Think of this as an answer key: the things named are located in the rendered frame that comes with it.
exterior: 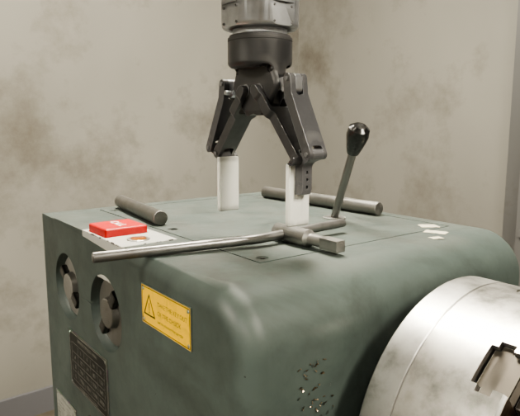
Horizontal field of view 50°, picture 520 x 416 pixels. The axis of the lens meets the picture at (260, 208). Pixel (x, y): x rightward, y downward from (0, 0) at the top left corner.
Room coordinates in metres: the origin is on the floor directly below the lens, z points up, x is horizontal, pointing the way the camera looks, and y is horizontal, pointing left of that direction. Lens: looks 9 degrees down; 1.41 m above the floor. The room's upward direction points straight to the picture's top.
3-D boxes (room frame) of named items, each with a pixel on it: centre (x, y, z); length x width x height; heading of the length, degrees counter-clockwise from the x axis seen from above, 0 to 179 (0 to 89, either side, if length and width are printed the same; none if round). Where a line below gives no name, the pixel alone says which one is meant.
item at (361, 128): (0.78, -0.13, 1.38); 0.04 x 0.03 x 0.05; 37
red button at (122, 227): (0.74, 0.19, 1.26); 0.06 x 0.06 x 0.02; 37
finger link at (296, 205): (0.61, -0.04, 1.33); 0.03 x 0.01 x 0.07; 128
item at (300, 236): (0.66, -0.06, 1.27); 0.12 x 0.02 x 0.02; 37
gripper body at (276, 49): (0.66, 0.00, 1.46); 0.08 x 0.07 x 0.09; 38
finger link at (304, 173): (0.59, -0.05, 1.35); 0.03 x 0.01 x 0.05; 38
